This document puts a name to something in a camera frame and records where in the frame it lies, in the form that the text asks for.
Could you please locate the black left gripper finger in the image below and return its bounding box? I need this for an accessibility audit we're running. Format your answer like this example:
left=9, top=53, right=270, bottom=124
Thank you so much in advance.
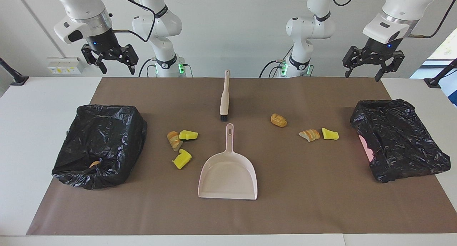
left=343, top=46, right=368, bottom=78
left=375, top=51, right=405, bottom=82

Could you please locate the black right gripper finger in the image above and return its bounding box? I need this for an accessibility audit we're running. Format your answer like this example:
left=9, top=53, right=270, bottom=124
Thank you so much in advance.
left=120, top=44, right=139, bottom=75
left=81, top=44, right=107, bottom=74

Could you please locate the sliced bread piece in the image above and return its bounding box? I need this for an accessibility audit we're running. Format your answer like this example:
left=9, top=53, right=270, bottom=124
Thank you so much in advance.
left=298, top=129, right=321, bottom=142
left=167, top=131, right=184, bottom=152

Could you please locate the round brown bread roll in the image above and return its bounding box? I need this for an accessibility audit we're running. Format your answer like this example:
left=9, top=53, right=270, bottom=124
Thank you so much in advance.
left=271, top=113, right=287, bottom=128

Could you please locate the beige hand brush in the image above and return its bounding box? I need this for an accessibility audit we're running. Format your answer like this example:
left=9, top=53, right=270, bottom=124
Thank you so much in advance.
left=219, top=70, right=231, bottom=122

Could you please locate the pale pink plastic dustpan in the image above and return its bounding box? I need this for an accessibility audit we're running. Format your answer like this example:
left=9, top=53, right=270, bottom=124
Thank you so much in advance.
left=198, top=123, right=258, bottom=200

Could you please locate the crumpled black trash bag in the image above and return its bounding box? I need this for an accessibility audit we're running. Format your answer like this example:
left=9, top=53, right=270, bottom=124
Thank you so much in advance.
left=350, top=99, right=451, bottom=183

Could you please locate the open black trash bag bin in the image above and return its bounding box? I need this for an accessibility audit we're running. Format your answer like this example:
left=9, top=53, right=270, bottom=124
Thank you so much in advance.
left=52, top=104, right=147, bottom=190

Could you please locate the pink bin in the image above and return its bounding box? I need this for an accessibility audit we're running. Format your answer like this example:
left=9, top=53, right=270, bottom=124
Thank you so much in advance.
left=359, top=135, right=373, bottom=162

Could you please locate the brown paper table mat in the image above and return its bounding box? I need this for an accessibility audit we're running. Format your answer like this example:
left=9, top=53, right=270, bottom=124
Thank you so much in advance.
left=26, top=77, right=457, bottom=236

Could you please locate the black base power cable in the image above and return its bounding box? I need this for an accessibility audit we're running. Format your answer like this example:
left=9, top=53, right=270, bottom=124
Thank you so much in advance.
left=259, top=46, right=294, bottom=78
left=138, top=58, right=157, bottom=77

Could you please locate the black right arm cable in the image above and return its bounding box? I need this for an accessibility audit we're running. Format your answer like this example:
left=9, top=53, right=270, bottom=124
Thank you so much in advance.
left=107, top=0, right=157, bottom=43

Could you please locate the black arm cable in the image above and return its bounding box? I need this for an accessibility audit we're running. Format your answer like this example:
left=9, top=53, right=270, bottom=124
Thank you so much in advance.
left=330, top=0, right=457, bottom=39
left=107, top=0, right=157, bottom=43

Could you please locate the white wall socket box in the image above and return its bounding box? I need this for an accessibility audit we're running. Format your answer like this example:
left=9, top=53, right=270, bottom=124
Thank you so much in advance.
left=47, top=57, right=85, bottom=75

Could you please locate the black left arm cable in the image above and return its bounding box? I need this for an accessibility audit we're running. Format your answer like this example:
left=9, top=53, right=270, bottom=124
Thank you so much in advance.
left=330, top=0, right=457, bottom=39

